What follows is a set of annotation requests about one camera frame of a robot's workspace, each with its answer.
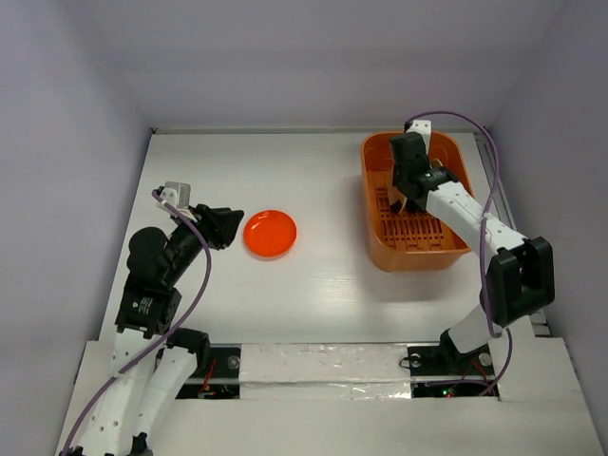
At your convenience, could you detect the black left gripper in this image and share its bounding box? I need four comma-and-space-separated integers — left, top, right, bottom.
163, 201, 243, 282

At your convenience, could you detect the orange plastic plate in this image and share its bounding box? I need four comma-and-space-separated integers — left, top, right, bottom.
243, 209, 297, 259

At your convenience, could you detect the cream white plate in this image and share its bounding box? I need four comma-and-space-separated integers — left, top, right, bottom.
388, 186, 407, 215

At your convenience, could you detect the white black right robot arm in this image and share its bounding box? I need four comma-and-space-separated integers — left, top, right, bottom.
389, 129, 555, 372

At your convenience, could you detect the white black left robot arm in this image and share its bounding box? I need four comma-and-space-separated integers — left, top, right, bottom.
60, 202, 244, 455

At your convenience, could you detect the orange plastic dish rack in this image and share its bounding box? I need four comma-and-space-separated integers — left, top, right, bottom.
360, 131, 471, 273

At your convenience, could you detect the silver tape covered board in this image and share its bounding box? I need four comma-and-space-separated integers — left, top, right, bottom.
238, 344, 411, 401

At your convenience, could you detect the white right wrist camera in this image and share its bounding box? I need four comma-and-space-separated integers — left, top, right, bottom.
404, 119, 432, 142

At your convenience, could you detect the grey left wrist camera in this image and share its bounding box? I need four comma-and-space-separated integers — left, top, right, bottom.
152, 181, 191, 210

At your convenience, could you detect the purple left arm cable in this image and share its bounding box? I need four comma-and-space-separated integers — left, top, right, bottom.
59, 189, 213, 456

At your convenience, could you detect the aluminium rail right side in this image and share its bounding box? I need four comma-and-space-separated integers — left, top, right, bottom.
479, 127, 555, 338

